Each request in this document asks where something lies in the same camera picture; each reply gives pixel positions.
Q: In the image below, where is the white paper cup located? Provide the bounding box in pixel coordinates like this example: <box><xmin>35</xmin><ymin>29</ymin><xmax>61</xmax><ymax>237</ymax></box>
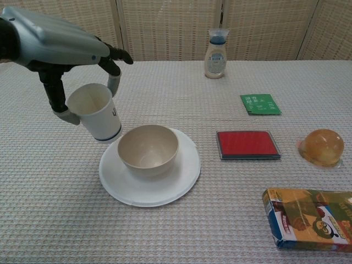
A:
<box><xmin>66</xmin><ymin>83</ymin><xmax>122</xmax><ymax>144</ymax></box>

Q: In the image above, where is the yellow snack box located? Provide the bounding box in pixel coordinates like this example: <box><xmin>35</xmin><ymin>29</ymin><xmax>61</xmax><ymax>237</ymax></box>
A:
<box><xmin>261</xmin><ymin>188</ymin><xmax>352</xmax><ymax>253</ymax></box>

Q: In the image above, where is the amber jelly cup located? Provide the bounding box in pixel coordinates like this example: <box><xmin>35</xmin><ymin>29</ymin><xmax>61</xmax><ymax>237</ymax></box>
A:
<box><xmin>296</xmin><ymin>129</ymin><xmax>345</xmax><ymax>168</ymax></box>

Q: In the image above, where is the red ink stamp pad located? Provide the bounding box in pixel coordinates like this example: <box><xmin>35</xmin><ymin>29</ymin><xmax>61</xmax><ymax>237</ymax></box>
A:
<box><xmin>216</xmin><ymin>130</ymin><xmax>282</xmax><ymax>161</ymax></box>

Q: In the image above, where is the woven folding screen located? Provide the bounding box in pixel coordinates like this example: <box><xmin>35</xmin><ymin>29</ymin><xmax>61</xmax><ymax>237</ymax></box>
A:
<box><xmin>0</xmin><ymin>0</ymin><xmax>352</xmax><ymax>63</ymax></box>

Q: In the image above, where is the beige bottle with blue cap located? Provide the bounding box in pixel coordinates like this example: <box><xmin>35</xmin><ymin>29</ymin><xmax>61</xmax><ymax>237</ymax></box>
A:
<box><xmin>203</xmin><ymin>28</ymin><xmax>230</xmax><ymax>79</ymax></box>

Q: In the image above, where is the beige bowl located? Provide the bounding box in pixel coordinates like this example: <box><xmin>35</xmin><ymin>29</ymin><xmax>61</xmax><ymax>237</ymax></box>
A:
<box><xmin>117</xmin><ymin>124</ymin><xmax>180</xmax><ymax>178</ymax></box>

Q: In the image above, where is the beige waffle tablecloth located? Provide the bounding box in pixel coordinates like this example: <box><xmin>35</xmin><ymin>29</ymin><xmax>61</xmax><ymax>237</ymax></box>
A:
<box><xmin>0</xmin><ymin>59</ymin><xmax>352</xmax><ymax>264</ymax></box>

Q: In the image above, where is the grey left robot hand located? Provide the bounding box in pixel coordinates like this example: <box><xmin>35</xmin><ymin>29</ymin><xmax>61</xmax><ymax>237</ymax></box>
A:
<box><xmin>0</xmin><ymin>7</ymin><xmax>134</xmax><ymax>126</ymax></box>

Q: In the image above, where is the white paper plate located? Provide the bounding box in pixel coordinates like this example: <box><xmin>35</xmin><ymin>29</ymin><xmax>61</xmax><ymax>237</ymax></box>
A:
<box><xmin>98</xmin><ymin>127</ymin><xmax>201</xmax><ymax>207</ymax></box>

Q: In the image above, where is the green sachet packet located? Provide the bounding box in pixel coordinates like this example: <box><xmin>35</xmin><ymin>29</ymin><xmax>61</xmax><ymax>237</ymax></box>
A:
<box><xmin>239</xmin><ymin>93</ymin><xmax>283</xmax><ymax>116</ymax></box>

